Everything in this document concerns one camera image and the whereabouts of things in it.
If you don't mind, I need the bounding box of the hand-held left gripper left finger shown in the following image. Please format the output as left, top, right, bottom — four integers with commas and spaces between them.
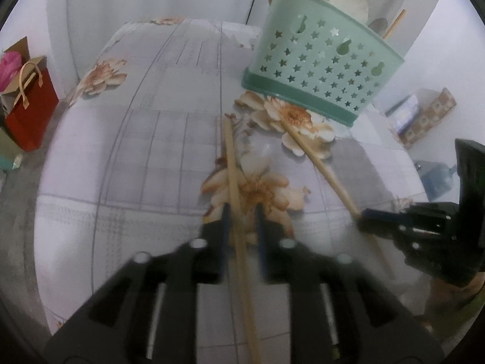
43, 204, 232, 364

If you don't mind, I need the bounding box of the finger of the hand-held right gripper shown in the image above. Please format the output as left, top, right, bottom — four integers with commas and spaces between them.
358, 202, 460, 241

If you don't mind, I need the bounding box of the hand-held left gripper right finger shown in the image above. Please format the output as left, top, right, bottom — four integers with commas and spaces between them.
257, 205, 445, 364

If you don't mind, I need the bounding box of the green star-cutout utensil holder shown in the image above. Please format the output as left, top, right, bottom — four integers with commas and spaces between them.
242, 0, 405, 127

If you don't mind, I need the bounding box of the grey spoon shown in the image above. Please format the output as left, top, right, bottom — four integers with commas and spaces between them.
367, 17, 389, 37

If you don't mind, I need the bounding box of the cream plastic spoon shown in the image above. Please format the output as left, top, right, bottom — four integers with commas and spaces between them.
333, 0, 369, 24

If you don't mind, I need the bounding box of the person's right hand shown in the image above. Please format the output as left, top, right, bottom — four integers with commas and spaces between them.
428, 272, 485, 313

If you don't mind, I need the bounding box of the blue water jug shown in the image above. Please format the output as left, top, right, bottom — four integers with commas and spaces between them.
420, 160, 461, 202

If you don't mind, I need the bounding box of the white and blue packet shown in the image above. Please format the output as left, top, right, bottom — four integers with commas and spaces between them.
386, 94, 422, 134

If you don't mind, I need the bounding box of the floral plastic tablecloth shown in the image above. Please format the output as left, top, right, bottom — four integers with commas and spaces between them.
34, 17, 431, 349

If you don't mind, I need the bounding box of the patterned brown cardboard box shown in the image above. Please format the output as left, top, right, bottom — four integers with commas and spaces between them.
398, 87, 457, 149

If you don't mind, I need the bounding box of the red gift bag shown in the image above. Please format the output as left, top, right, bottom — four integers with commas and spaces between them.
4, 56, 60, 152

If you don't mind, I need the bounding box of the teal box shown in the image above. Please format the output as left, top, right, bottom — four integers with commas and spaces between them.
0, 128, 24, 171

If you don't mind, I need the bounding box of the pink cloth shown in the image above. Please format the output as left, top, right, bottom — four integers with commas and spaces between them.
0, 52, 23, 92

